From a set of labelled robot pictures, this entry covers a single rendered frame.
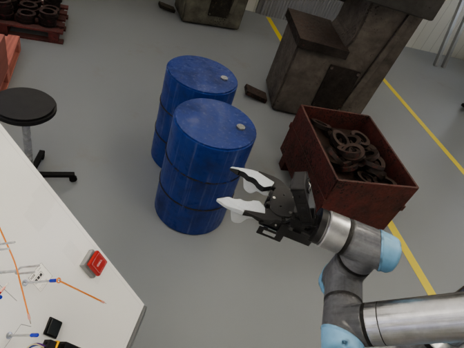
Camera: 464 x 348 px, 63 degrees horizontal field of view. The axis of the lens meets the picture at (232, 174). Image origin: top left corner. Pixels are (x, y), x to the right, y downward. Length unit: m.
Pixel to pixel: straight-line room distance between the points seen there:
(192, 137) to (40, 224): 1.26
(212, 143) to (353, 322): 1.56
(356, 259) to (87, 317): 0.73
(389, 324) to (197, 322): 1.72
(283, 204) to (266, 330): 1.78
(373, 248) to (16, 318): 0.77
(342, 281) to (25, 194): 0.75
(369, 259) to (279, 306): 1.82
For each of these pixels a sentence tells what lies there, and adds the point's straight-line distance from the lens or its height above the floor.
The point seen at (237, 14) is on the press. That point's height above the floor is 0.23.
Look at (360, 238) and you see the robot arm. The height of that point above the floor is 1.59.
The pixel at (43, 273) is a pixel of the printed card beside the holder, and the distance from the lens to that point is 1.06.
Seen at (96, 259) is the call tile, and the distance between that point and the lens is 1.14.
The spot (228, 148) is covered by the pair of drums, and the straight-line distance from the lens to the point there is 2.15.
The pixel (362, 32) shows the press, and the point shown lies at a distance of 4.01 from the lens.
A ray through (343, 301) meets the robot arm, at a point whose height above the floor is 1.49.
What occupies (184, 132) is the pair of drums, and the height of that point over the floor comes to 0.78.
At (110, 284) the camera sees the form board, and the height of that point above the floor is 1.01.
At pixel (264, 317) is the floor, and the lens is 2.50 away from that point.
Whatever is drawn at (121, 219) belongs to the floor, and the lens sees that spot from 2.68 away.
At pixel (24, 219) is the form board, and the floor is 1.28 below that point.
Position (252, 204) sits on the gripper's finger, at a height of 1.58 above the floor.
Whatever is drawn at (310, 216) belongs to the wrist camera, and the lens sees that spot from 0.73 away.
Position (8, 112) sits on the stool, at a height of 0.65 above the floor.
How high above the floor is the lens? 2.07
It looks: 40 degrees down
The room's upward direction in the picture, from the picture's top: 21 degrees clockwise
